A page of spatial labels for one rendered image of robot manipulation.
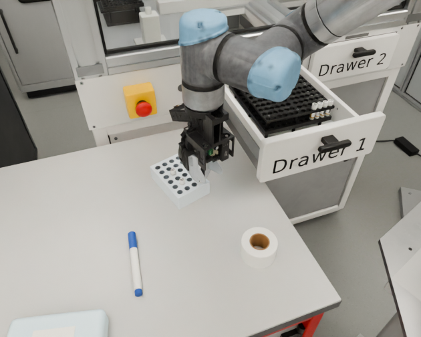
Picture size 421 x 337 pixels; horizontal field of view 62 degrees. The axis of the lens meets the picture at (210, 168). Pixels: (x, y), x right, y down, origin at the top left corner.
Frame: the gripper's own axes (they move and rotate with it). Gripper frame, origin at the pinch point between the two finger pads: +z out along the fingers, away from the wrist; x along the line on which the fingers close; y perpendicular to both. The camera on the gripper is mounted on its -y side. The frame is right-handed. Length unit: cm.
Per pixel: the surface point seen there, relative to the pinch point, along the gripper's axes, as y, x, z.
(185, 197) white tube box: 2.2, -5.2, 2.4
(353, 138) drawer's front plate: 16.4, 29.4, -7.0
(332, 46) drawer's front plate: -10, 53, -11
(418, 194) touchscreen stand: 12, 125, 78
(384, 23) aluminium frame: -7, 70, -15
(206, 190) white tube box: 2.1, 0.3, 3.6
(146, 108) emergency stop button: -20.0, -1.4, -6.8
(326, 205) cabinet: -7, 74, 70
